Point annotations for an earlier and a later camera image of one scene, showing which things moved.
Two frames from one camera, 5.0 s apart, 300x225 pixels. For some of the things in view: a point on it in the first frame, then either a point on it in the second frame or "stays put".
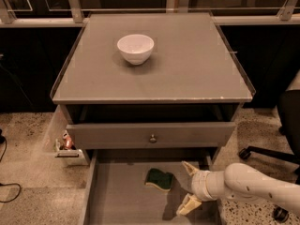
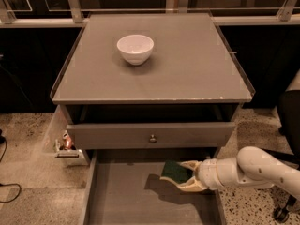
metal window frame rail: (175, 4) stays put
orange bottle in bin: (67, 141) stays put
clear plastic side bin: (59, 142) stays put
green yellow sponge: (160, 179) to (177, 172)
